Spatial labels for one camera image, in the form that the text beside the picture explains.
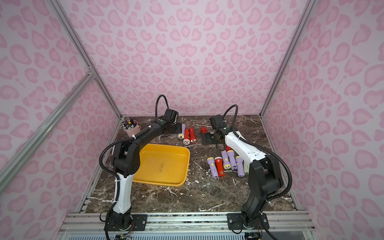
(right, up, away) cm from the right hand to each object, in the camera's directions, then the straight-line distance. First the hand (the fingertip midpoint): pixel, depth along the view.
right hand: (210, 139), depth 89 cm
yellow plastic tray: (-29, -16, +3) cm, 33 cm away
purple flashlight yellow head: (+10, -16, +1) cm, 19 cm away
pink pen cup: (-52, +7, +9) cm, 53 cm away
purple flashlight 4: (+18, -17, -1) cm, 25 cm away
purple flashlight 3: (+14, -12, +3) cm, 19 cm away
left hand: (-19, +7, +11) cm, 23 cm away
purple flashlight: (-19, +1, +15) cm, 24 cm away
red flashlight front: (+6, -16, +1) cm, 17 cm away
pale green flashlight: (+21, -17, -1) cm, 27 cm away
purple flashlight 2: (+1, -14, +1) cm, 14 cm away
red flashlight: (-3, +5, +18) cm, 19 cm away
